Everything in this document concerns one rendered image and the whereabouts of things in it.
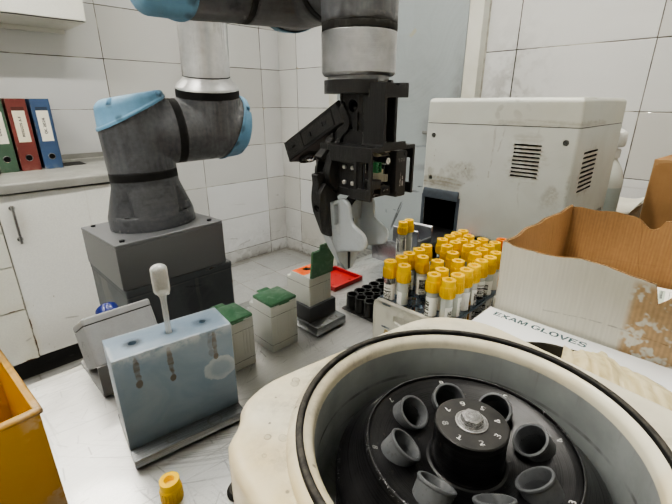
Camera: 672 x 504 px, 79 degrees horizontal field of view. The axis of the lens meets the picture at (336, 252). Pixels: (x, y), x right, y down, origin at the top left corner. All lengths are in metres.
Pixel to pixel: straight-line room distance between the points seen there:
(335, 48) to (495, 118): 0.43
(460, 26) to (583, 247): 1.73
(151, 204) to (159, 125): 0.14
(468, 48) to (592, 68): 0.55
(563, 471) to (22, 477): 0.34
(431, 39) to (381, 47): 1.95
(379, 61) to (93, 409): 0.44
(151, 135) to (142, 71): 2.06
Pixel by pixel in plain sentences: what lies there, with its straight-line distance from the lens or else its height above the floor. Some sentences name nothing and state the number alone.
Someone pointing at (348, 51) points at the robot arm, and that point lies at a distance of 0.42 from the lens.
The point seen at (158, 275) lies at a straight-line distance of 0.37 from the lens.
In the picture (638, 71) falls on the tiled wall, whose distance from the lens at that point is 2.07.
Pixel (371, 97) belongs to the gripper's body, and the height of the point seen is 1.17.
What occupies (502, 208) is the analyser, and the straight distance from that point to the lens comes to 0.80.
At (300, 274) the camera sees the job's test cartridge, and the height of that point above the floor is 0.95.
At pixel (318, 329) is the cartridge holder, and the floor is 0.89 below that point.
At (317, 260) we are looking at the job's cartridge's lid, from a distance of 0.52.
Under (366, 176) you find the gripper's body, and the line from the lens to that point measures 0.42.
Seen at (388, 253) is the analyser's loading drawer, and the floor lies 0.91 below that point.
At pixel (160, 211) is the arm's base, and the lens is 0.78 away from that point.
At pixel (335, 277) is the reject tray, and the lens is 0.72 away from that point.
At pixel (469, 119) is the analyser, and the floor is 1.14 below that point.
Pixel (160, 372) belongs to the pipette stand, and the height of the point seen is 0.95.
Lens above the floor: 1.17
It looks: 20 degrees down
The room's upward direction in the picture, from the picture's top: straight up
